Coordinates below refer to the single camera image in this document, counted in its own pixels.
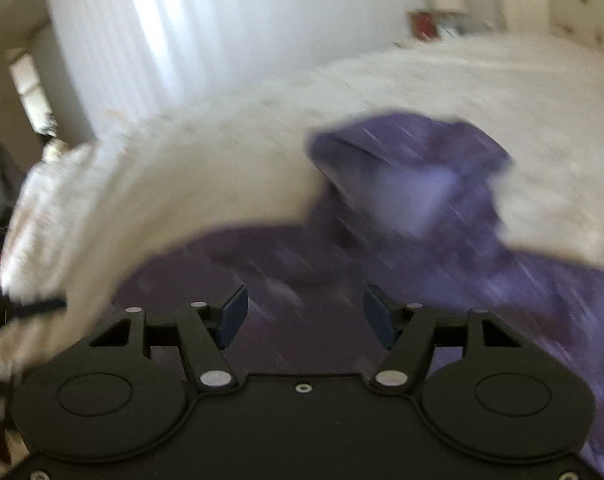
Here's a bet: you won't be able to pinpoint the white embroidered bedspread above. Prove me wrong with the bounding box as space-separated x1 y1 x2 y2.
0 35 604 377

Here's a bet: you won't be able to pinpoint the purple patterned garment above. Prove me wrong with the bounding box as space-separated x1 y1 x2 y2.
113 113 604 475

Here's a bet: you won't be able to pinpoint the red books on nightstand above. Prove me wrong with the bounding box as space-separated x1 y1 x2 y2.
408 11 439 42

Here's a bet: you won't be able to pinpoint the white sheer curtain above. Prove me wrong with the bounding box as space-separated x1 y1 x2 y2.
47 0 425 136

